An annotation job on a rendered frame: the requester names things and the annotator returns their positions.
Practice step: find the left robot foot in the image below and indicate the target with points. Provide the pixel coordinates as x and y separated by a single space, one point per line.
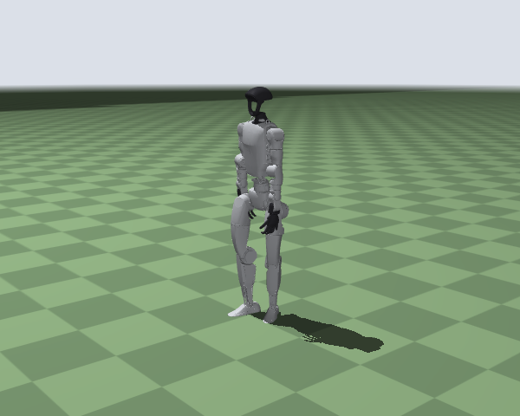
271 315

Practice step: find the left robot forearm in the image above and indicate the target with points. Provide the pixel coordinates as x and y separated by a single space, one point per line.
275 189

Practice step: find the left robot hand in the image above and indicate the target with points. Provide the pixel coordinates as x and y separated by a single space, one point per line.
272 221

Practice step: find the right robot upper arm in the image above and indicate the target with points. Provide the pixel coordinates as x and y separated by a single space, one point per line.
239 159

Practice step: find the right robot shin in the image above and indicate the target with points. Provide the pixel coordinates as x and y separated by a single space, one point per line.
246 274

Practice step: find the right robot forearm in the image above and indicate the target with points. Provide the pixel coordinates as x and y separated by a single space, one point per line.
242 179

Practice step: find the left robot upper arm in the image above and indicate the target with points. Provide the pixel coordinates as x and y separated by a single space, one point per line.
275 136

